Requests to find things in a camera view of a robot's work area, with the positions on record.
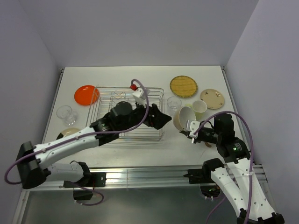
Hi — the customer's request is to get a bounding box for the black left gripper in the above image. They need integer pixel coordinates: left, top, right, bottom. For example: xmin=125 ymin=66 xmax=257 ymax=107
xmin=117 ymin=98 xmax=171 ymax=133

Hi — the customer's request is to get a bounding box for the clear drinking glass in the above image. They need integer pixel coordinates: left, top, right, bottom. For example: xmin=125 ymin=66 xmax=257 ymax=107
xmin=166 ymin=97 xmax=182 ymax=116
xmin=56 ymin=105 xmax=78 ymax=126

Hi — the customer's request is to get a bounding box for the beige ceramic bowl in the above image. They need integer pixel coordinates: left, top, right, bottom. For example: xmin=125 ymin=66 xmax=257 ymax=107
xmin=172 ymin=106 xmax=196 ymax=131

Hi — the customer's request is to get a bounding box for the pale green mug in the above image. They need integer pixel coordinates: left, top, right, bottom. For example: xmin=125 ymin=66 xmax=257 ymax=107
xmin=185 ymin=100 xmax=207 ymax=121

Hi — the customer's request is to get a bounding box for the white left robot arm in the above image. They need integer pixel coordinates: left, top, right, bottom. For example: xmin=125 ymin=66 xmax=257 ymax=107
xmin=16 ymin=101 xmax=171 ymax=189

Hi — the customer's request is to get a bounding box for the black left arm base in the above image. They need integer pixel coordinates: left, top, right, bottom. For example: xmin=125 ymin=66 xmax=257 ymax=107
xmin=63 ymin=172 xmax=106 ymax=206

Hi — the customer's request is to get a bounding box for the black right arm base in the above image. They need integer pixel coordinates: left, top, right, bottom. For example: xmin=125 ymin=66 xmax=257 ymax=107
xmin=185 ymin=168 xmax=213 ymax=184

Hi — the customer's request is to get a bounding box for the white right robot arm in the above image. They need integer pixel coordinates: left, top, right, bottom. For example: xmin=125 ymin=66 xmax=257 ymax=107
xmin=181 ymin=112 xmax=285 ymax=224

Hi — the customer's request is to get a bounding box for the beige floral plate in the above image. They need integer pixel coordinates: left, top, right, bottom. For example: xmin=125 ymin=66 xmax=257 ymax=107
xmin=200 ymin=89 xmax=225 ymax=110

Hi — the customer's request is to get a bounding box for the yellow woven-pattern plate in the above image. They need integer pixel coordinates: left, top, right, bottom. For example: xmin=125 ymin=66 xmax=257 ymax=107
xmin=170 ymin=76 xmax=198 ymax=98

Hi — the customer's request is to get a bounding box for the orange plastic plate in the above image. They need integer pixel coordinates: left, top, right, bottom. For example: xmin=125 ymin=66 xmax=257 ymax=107
xmin=74 ymin=85 xmax=100 ymax=106

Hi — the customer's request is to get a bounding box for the cream plate with writing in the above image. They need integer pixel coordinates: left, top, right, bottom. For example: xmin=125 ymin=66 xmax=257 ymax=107
xmin=56 ymin=127 xmax=80 ymax=140

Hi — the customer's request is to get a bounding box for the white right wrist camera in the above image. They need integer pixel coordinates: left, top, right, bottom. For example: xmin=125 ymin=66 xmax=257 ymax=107
xmin=186 ymin=120 xmax=200 ymax=139

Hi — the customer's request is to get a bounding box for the wire dish rack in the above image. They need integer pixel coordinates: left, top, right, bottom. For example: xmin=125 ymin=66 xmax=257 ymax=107
xmin=84 ymin=86 xmax=165 ymax=142

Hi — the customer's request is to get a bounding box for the aluminium front rail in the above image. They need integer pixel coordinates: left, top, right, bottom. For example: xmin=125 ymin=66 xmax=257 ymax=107
xmin=23 ymin=165 xmax=268 ymax=191

